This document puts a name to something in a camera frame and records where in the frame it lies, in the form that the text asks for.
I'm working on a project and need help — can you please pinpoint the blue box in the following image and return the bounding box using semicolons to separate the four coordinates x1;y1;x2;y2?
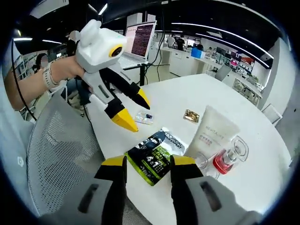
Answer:
190;48;206;59

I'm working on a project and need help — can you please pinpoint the small clear glass jar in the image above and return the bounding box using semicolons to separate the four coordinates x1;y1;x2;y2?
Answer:
194;151;221;180

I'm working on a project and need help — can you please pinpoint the gold skincare sachet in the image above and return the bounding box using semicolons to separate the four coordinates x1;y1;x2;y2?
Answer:
182;108;201;124

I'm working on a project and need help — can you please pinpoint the grey mesh office chair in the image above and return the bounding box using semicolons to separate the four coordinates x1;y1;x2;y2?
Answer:
26;95;107;215

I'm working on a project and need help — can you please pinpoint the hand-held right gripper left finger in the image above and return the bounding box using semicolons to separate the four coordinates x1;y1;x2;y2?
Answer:
41;155;128;225

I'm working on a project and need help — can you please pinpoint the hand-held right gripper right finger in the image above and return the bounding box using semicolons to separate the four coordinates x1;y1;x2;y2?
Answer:
170;155;261;225

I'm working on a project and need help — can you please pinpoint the green black skincare sachet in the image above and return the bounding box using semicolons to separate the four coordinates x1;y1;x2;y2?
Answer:
123;142;172;188

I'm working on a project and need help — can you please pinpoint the white laptop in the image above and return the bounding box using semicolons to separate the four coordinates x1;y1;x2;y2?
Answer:
118;20;158;70

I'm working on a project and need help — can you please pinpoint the white frame chair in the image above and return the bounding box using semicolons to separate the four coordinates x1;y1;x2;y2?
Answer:
261;103;284;124

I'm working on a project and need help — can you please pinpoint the person's left hand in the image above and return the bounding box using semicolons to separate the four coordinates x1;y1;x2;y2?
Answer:
50;55;94;94

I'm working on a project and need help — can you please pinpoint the white skincare tube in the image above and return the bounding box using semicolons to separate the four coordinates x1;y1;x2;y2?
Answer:
183;105;241;160

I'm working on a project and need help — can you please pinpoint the silver black skincare sachet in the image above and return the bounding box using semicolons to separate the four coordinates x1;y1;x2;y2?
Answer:
135;126;187;157

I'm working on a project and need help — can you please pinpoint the person's light grey shirt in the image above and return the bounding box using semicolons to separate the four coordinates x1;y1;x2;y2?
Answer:
0;44;33;211

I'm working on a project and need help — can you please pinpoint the red-collared pump skincare bottle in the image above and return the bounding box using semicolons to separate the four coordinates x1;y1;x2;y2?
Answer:
211;135;249;175

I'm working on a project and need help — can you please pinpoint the long white workbench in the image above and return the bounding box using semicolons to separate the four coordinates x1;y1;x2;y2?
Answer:
161;46;263;106

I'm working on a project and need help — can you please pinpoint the beige wristwatch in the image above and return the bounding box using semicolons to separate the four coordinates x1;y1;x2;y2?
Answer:
42;60;60;90

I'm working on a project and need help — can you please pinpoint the black laptop stand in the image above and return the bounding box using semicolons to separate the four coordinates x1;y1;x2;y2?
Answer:
123;62;150;87

